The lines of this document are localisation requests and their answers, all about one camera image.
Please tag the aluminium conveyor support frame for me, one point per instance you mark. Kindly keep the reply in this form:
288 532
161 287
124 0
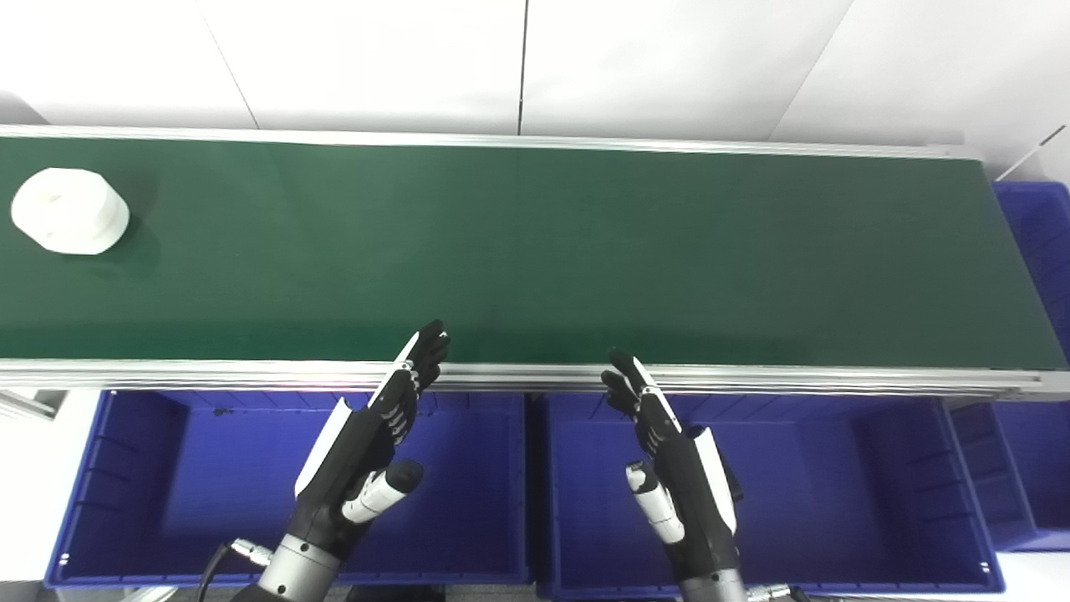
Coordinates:
29 403

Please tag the aluminium conveyor side rail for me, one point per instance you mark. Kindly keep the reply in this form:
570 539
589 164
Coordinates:
501 140
752 378

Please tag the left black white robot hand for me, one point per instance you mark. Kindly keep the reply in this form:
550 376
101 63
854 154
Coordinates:
347 464

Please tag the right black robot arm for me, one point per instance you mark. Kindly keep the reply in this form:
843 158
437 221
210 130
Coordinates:
713 588

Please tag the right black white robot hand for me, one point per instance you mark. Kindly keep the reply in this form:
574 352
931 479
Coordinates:
690 493

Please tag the green conveyor belt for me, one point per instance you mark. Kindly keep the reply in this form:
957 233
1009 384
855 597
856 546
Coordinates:
585 259

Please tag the blue plastic bin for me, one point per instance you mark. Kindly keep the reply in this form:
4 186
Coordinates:
217 485
1041 451
836 493

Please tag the white round plastic part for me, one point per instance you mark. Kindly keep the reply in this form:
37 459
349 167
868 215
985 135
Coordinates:
68 211

